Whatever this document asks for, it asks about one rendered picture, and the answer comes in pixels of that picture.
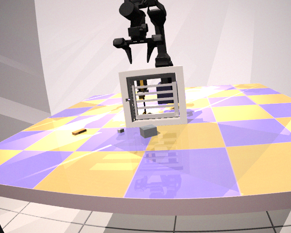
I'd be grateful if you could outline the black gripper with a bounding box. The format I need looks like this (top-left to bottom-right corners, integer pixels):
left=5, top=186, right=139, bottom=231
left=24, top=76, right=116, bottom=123
left=113, top=22, right=164, bottom=64

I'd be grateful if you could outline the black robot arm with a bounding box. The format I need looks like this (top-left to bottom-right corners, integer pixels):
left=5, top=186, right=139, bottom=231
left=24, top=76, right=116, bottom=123
left=119, top=0, right=173, bottom=68

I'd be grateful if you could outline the orange rectangular block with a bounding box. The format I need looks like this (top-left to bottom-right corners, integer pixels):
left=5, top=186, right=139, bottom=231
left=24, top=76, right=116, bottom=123
left=72, top=128, right=87, bottom=135

